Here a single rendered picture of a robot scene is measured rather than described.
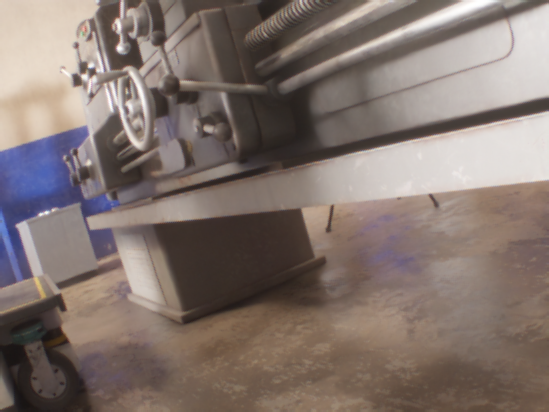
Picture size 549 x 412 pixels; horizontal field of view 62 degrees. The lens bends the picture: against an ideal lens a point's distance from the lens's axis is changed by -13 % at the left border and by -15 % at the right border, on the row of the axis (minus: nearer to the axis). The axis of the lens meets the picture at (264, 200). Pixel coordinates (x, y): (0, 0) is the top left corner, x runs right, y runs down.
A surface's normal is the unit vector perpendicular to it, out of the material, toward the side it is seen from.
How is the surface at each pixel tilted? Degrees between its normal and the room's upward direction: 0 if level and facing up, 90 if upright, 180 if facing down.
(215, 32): 90
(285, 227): 90
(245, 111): 90
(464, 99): 90
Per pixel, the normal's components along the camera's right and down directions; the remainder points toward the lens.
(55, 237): 0.56, -0.10
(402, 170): -0.83, 0.29
